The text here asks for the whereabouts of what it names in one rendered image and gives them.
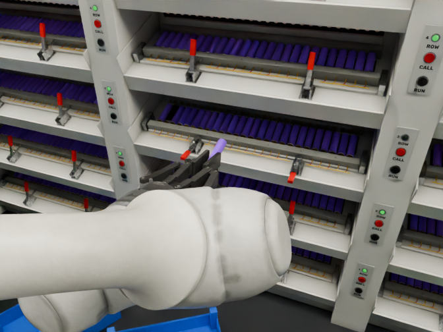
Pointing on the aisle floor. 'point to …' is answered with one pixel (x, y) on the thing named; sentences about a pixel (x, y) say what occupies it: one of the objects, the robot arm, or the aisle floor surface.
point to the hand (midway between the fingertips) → (206, 163)
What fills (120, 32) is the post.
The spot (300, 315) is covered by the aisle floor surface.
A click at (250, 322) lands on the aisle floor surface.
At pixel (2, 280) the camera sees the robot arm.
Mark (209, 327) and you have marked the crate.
